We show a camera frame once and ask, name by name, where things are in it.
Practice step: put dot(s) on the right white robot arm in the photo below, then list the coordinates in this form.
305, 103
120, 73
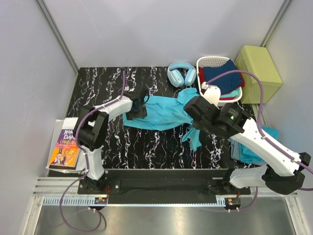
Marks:
282, 172

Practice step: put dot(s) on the aluminium rail frame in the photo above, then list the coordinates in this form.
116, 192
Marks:
91, 214

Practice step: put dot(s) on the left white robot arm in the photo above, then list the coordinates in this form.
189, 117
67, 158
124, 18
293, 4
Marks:
91, 129

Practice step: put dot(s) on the light blue headphones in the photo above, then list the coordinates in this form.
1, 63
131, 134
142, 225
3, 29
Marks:
176, 78

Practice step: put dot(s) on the pile of teal t-shirts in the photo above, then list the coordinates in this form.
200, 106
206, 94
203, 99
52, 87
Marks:
247, 151

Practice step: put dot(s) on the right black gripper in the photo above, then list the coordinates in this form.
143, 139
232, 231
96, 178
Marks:
197, 125

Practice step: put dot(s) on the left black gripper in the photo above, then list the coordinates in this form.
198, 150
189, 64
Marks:
137, 114

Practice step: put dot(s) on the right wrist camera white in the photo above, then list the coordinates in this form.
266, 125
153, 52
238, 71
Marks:
211, 93

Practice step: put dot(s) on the white plastic laundry basket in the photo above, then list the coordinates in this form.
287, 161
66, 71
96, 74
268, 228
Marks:
215, 61

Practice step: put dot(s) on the turquoise t-shirt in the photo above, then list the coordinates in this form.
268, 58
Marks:
164, 113

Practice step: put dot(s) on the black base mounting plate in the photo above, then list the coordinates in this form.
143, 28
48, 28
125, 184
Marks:
166, 187

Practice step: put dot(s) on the teal folded t-shirt in basket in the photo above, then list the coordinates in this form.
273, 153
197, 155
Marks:
231, 95

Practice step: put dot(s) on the yellow-green storage box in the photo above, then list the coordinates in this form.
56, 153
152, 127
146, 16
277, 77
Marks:
257, 61

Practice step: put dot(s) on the white paper sheets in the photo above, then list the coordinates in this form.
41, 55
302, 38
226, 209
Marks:
68, 123

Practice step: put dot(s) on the navy blue folded t-shirt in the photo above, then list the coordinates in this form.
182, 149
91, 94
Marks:
228, 82

